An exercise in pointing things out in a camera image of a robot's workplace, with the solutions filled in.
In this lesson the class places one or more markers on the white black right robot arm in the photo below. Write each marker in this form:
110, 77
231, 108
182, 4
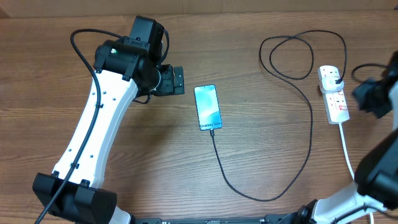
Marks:
374, 188

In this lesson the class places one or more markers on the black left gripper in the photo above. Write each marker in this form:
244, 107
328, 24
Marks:
169, 87

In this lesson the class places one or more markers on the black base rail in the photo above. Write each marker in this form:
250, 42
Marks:
267, 219

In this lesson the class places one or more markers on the white power strip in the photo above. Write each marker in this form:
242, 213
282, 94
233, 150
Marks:
335, 103

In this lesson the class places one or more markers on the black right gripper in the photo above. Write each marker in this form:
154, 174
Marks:
359, 94

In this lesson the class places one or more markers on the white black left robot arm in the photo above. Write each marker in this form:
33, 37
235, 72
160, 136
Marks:
125, 68

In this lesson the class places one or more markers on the white charger plug adapter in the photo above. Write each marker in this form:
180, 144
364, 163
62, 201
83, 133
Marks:
331, 84

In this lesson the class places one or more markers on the Samsung Galaxy smartphone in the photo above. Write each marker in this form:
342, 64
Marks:
208, 109

